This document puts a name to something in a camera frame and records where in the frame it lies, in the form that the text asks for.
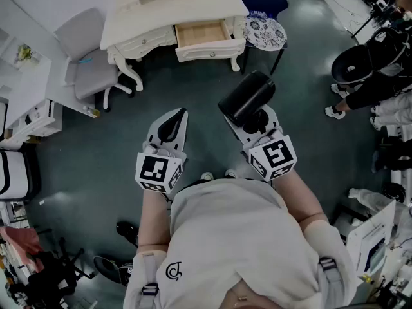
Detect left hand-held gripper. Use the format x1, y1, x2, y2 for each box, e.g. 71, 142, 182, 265
135, 108, 189, 194

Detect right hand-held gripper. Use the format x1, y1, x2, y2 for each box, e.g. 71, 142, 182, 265
229, 104, 297, 182

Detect black pouch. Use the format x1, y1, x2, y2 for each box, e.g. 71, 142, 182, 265
218, 70, 277, 135

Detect large cream wooden drawer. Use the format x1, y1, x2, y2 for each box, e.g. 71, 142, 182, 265
174, 18, 247, 64

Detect person's right forearm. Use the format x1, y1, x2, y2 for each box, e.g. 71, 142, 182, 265
272, 169, 330, 229

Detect person's left forearm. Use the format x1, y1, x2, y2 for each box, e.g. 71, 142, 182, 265
137, 185, 175, 248

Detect white ornate drawer front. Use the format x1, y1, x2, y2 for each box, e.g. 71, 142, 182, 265
115, 26, 178, 53

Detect white desk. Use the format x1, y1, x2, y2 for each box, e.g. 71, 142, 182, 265
99, 0, 250, 93

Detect person's black trousers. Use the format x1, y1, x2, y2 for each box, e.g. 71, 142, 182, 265
175, 178, 212, 200

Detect grey office chair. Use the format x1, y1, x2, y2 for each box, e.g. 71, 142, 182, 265
53, 7, 135, 113

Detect black glossy object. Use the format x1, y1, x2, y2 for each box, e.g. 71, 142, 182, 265
116, 221, 140, 248

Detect black round hat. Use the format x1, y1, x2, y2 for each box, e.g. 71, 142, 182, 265
331, 44, 375, 85

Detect person's white shirt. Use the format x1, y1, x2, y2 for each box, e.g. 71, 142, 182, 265
123, 176, 359, 309

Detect white shelf unit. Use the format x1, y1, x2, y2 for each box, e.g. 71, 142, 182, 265
0, 27, 64, 142

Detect white machine box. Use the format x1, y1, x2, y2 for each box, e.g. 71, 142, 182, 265
345, 199, 397, 283

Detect white chair with black stripes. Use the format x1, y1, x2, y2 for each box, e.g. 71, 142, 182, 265
0, 149, 42, 203

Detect yellow flower bunch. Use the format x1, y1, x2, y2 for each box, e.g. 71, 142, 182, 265
15, 43, 33, 64

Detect black office chair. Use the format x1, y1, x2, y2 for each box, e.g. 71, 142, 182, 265
26, 236, 96, 303

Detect red cloth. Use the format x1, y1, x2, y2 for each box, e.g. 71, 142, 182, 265
0, 226, 44, 270

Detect grey shoulder strap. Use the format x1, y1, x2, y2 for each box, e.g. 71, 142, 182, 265
140, 252, 160, 309
317, 256, 346, 302

